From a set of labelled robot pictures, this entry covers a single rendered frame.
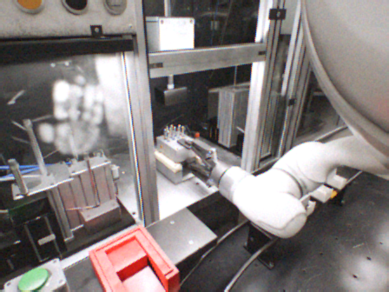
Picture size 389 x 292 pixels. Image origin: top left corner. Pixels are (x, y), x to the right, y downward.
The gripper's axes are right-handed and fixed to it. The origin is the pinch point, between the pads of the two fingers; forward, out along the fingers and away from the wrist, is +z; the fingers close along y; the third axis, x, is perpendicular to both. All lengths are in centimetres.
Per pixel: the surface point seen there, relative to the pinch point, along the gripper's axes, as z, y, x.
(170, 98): 5.0, 17.0, 2.2
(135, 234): -19.1, -3.9, 27.9
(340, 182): -34, -12, -44
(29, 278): -24, 3, 47
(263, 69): -12.4, 26.2, -18.5
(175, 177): -3.0, -6.8, 6.1
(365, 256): -50, -31, -39
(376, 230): -48, -31, -55
